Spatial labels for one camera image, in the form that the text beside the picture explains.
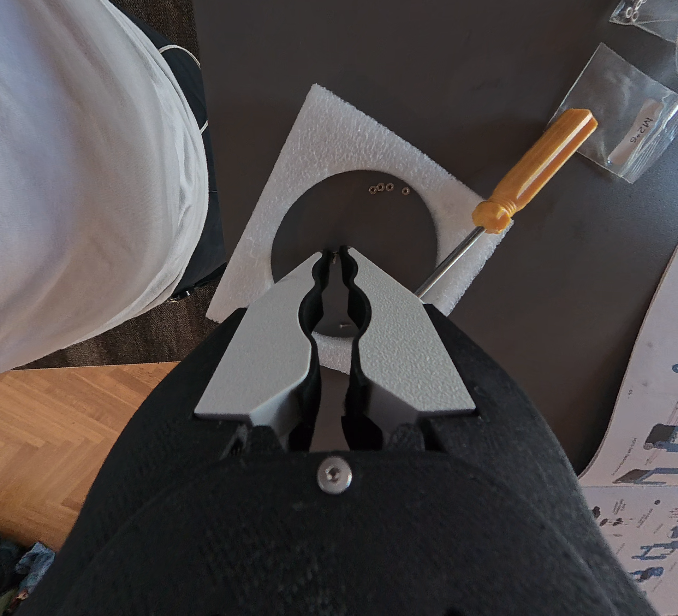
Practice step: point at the white instruction booklet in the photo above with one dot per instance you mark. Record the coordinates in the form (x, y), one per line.
(651, 361)

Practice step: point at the blue patterned cloth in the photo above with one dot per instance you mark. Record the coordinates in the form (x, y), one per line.
(32, 568)

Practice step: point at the black desk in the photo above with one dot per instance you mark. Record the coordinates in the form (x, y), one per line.
(397, 17)

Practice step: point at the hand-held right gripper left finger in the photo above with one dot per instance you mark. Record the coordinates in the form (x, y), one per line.
(254, 361)

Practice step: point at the group of small zip bags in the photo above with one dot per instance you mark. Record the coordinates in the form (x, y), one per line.
(609, 97)

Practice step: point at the person's white shirt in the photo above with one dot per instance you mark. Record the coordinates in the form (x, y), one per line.
(79, 150)

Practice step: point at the white foam pad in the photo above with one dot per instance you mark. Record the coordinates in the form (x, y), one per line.
(328, 134)

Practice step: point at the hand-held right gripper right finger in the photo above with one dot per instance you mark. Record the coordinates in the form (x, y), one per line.
(413, 361)

